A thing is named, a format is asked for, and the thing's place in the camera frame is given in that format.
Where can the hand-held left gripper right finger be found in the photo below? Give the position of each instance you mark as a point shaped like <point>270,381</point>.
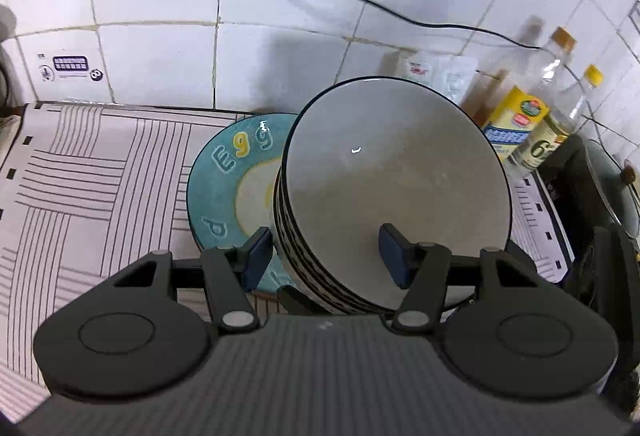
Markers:
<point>392,256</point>

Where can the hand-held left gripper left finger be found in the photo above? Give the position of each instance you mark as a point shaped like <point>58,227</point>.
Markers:
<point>257,258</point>

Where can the blue egg print plate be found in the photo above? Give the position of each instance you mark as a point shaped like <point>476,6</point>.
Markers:
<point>220,186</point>

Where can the white bowl with black rim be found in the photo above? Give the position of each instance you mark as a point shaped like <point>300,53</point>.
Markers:
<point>400,166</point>

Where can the striped counter mat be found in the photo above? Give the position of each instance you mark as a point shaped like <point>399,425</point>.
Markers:
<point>100,196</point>

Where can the white salt bag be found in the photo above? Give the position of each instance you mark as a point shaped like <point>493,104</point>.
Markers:
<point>417,73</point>

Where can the yellow label oil bottle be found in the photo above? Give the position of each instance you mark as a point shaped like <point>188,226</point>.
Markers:
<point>515,116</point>

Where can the clear bottle with green label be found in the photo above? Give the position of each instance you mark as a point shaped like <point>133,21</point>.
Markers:
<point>542,136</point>

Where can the pot with glass lid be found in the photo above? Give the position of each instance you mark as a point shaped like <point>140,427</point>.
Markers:
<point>615,186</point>

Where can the small clear yellow-capped bottle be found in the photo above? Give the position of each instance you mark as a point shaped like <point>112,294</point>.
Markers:
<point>592,81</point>

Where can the white kitchen appliance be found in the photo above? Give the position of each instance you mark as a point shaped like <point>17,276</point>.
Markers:
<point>6,81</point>

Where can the wall tile sticker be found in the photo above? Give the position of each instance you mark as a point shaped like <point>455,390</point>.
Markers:
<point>70,64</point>

